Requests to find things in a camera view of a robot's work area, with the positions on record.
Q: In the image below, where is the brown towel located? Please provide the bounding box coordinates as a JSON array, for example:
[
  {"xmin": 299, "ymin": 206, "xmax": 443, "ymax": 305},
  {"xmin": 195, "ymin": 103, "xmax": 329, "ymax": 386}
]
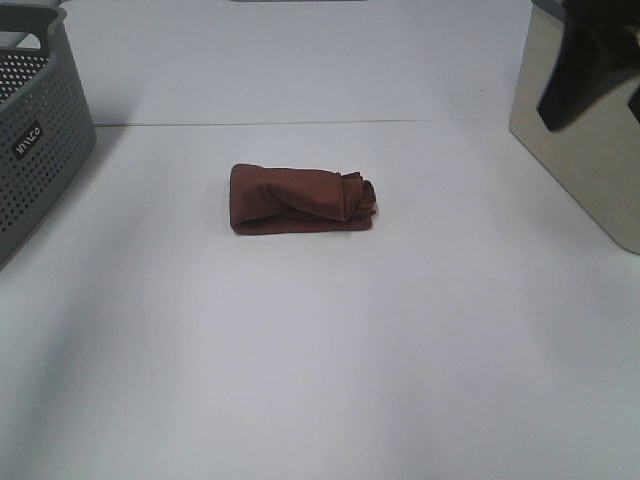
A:
[{"xmin": 229, "ymin": 164, "xmax": 377, "ymax": 236}]

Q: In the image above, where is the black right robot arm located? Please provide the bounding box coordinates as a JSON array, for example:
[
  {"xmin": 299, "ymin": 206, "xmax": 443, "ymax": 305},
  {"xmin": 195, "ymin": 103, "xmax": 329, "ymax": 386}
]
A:
[{"xmin": 537, "ymin": 1, "xmax": 639, "ymax": 132}]

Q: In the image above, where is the beige storage box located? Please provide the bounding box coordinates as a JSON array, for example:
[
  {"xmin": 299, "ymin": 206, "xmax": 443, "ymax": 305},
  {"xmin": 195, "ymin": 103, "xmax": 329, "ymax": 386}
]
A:
[{"xmin": 509, "ymin": 1, "xmax": 639, "ymax": 253}]

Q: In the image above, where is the grey perforated plastic basket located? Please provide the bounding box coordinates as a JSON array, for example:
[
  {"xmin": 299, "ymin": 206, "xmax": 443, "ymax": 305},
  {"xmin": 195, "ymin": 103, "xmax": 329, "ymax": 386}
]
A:
[{"xmin": 1, "ymin": 4, "xmax": 97, "ymax": 262}]

